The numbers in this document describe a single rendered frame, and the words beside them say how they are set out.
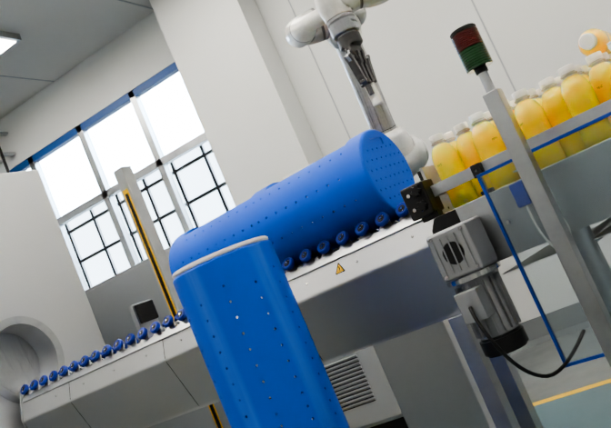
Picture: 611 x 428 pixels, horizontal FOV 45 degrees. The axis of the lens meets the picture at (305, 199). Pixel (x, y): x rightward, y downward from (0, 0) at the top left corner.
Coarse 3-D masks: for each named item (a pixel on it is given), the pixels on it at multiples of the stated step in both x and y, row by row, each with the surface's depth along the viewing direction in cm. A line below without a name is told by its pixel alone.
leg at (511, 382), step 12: (492, 360) 219; (504, 360) 217; (504, 372) 218; (516, 372) 219; (504, 384) 218; (516, 384) 216; (516, 396) 216; (528, 396) 219; (516, 408) 217; (528, 408) 216; (528, 420) 215
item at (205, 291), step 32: (224, 256) 187; (256, 256) 191; (192, 288) 189; (224, 288) 186; (256, 288) 187; (288, 288) 196; (192, 320) 192; (224, 320) 185; (256, 320) 185; (288, 320) 190; (224, 352) 186; (256, 352) 184; (288, 352) 186; (224, 384) 187; (256, 384) 183; (288, 384) 184; (320, 384) 189; (256, 416) 183; (288, 416) 182; (320, 416) 185
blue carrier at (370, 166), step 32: (320, 160) 228; (352, 160) 217; (384, 160) 224; (256, 192) 248; (288, 192) 231; (320, 192) 223; (352, 192) 217; (384, 192) 216; (224, 224) 248; (256, 224) 237; (288, 224) 230; (320, 224) 226; (352, 224) 223; (192, 256) 254; (288, 256) 238
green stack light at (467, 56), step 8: (472, 48) 166; (480, 48) 166; (464, 56) 168; (472, 56) 166; (480, 56) 166; (488, 56) 167; (464, 64) 168; (472, 64) 166; (480, 64) 166; (488, 64) 168; (472, 72) 170
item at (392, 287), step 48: (384, 240) 215; (336, 288) 224; (384, 288) 217; (432, 288) 211; (192, 336) 260; (336, 336) 232; (384, 336) 224; (96, 384) 291; (144, 384) 278; (192, 384) 267
